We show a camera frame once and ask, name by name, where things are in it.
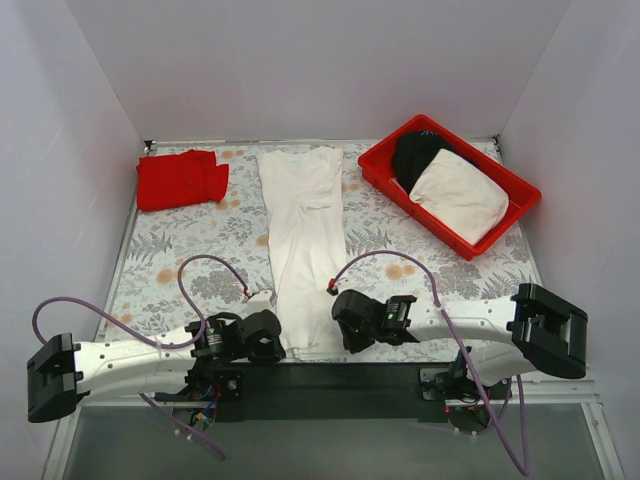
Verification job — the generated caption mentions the white t shirt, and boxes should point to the white t shirt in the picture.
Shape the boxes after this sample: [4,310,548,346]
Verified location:
[257,147,346,360]

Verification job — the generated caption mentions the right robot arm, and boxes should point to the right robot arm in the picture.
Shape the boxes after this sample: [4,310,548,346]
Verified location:
[331,283,588,398]

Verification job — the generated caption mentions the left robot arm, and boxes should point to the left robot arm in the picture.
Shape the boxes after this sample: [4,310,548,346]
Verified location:
[27,310,285,423]

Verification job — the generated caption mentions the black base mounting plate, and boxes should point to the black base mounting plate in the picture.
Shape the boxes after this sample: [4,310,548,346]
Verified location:
[154,362,479,423]

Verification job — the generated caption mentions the red plastic bin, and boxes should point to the red plastic bin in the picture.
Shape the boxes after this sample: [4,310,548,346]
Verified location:
[358,114,541,260]

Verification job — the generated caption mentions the cream folded t shirt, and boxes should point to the cream folded t shirt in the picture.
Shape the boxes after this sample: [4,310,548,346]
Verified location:
[409,149,509,245]

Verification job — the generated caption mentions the black t shirt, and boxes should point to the black t shirt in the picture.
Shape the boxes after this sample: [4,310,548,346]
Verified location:
[391,131,477,194]

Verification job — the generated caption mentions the red folded t shirt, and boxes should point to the red folded t shirt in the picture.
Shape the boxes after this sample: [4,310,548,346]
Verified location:
[136,150,230,212]

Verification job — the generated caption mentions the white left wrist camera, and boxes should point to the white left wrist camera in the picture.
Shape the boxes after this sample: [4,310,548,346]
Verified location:
[247,289,274,310]

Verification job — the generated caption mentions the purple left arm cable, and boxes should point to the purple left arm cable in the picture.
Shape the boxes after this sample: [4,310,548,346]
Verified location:
[32,254,251,461]

